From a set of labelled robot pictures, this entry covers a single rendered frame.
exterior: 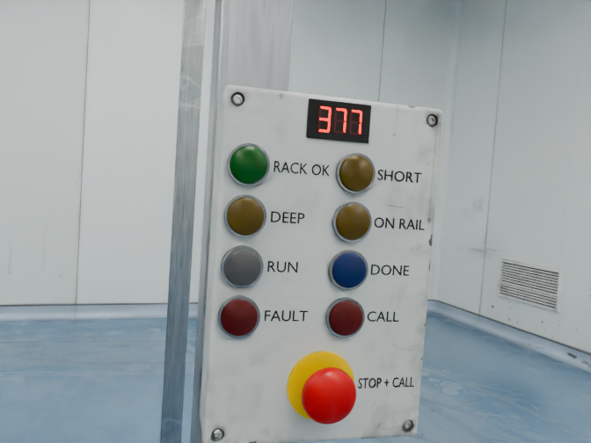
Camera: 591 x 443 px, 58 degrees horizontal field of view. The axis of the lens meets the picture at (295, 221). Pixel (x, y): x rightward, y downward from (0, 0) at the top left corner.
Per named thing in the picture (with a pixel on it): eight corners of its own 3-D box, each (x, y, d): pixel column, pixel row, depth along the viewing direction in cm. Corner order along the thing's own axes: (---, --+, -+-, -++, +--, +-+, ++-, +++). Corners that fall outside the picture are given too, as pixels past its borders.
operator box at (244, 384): (418, 437, 42) (444, 108, 41) (202, 449, 38) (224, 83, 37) (387, 406, 48) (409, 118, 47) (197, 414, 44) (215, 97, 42)
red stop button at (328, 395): (357, 427, 37) (361, 372, 37) (303, 430, 36) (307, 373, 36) (337, 402, 42) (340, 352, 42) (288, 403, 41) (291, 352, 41)
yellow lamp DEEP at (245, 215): (265, 236, 37) (267, 198, 37) (225, 235, 36) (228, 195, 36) (262, 236, 38) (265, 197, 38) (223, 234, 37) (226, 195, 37)
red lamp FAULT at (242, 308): (258, 337, 38) (260, 299, 37) (219, 337, 37) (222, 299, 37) (256, 335, 38) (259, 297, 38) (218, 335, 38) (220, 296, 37)
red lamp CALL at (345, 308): (363, 337, 40) (366, 301, 39) (328, 337, 39) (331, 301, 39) (360, 334, 40) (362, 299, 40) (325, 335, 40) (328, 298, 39)
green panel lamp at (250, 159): (267, 185, 37) (270, 146, 37) (229, 183, 36) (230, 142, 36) (266, 185, 38) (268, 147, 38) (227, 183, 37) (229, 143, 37)
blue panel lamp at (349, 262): (367, 290, 39) (369, 253, 39) (331, 289, 39) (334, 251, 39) (363, 287, 40) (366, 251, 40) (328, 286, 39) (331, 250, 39)
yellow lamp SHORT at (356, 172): (374, 192, 39) (377, 156, 39) (339, 191, 38) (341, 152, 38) (370, 192, 40) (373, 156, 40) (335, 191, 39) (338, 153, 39)
